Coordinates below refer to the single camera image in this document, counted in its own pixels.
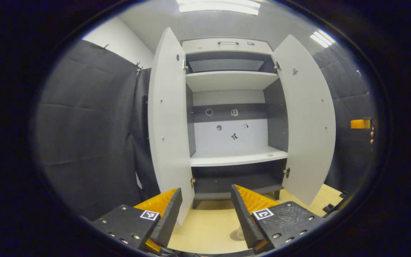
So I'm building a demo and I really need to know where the grey cabinet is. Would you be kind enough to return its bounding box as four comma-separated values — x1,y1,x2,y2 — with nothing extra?
182,37,288,209

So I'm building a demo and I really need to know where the small ceiling light panel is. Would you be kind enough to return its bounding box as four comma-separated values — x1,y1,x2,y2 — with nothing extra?
310,30,336,49

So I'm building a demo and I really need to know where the large ceiling light panel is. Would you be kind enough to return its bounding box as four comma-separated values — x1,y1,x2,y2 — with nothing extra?
176,0,261,16

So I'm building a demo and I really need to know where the black backdrop cloth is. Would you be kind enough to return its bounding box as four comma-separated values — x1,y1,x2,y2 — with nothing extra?
31,39,377,222

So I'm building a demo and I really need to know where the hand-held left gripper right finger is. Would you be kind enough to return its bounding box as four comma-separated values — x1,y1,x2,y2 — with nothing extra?
230,184,327,255

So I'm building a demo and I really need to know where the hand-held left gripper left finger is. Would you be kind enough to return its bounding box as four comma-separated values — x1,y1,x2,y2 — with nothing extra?
91,187,183,255

